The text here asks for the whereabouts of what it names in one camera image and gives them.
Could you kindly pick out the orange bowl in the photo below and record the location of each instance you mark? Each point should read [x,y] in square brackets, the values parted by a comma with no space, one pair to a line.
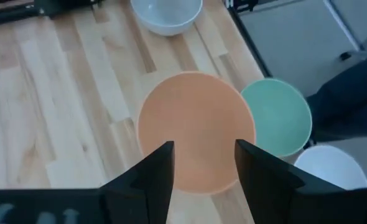
[199,124]

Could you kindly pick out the black chair caster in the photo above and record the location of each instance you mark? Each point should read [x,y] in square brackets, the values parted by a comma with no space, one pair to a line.
[345,56]

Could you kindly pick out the mint green bowl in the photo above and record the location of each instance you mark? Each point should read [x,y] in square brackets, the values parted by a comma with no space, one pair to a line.
[280,118]

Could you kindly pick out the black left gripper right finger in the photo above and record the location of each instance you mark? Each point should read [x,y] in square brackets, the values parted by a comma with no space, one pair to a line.
[270,193]

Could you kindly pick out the white bowl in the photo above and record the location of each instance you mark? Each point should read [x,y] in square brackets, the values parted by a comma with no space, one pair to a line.
[166,15]
[329,168]

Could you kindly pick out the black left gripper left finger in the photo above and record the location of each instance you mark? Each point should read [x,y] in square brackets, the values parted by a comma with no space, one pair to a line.
[146,193]

